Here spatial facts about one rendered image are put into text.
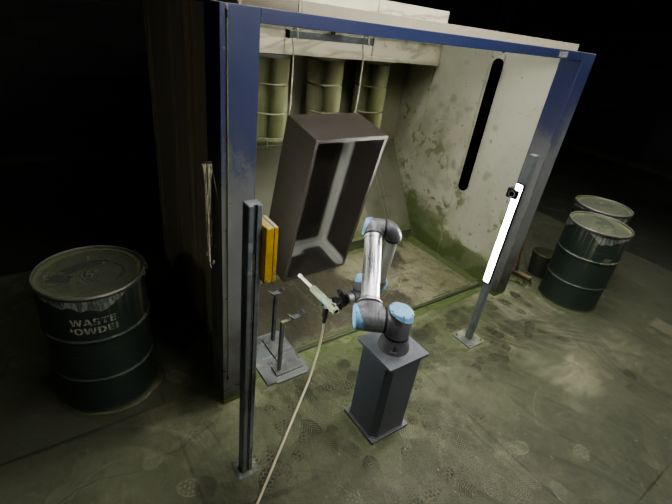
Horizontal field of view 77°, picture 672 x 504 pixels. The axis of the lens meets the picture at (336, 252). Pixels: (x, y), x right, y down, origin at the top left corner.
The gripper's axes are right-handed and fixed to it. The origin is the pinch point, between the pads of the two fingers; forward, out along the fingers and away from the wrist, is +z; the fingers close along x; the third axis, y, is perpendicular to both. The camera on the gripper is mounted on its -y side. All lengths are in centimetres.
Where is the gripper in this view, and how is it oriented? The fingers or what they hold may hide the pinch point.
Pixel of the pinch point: (324, 305)
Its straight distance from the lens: 300.2
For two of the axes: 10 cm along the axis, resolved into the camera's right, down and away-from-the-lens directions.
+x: -6.0, -4.9, 6.4
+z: -7.9, 2.3, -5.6
